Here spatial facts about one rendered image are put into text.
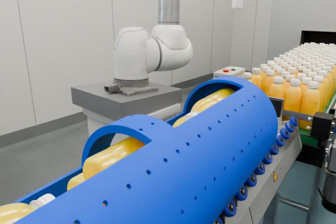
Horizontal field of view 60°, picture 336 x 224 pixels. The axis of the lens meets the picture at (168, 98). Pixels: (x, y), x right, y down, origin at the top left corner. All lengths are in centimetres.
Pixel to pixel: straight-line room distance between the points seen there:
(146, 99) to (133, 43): 23
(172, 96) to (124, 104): 28
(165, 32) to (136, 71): 23
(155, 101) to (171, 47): 25
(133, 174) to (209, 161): 17
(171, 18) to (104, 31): 257
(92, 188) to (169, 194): 12
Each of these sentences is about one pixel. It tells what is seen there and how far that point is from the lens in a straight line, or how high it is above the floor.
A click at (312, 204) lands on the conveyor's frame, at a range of 194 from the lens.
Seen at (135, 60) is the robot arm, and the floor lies 122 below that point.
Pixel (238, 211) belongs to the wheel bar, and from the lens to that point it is 83.
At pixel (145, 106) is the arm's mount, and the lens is 120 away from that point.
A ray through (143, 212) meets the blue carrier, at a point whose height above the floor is 118.
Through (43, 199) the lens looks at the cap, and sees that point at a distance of 45.
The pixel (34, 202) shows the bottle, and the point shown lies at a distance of 45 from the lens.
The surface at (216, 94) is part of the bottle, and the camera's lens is 80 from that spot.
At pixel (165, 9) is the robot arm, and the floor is 141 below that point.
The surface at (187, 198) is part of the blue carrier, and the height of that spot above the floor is 115.
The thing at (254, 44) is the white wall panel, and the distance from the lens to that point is 604.
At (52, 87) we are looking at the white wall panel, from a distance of 357.
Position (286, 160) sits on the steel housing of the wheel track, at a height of 88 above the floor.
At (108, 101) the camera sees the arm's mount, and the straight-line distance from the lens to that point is 117.
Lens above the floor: 144
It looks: 18 degrees down
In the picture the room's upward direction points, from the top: straight up
